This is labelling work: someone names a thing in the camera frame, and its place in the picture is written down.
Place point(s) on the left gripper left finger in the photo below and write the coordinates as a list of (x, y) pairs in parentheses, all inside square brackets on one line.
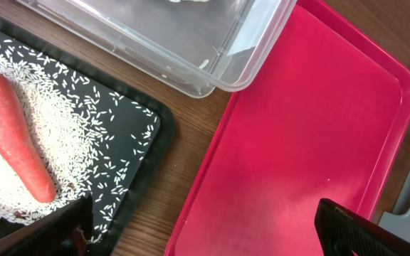
[(65, 231)]

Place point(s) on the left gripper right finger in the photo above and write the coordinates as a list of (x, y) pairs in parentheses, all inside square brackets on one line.
[(342, 232)]

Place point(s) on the white rice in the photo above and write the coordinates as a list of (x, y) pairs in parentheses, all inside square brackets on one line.
[(91, 138)]

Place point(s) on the orange carrot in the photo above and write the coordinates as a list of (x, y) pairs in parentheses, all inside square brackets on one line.
[(17, 148)]

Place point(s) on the white tissue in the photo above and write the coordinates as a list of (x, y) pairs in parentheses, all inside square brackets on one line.
[(178, 1)]

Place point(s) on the black waste tray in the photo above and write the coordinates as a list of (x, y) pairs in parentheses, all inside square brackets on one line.
[(154, 155)]

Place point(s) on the red serving tray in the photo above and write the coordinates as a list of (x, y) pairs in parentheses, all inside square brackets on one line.
[(324, 118)]

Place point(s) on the clear plastic bin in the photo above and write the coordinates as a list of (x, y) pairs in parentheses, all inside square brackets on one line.
[(193, 47)]

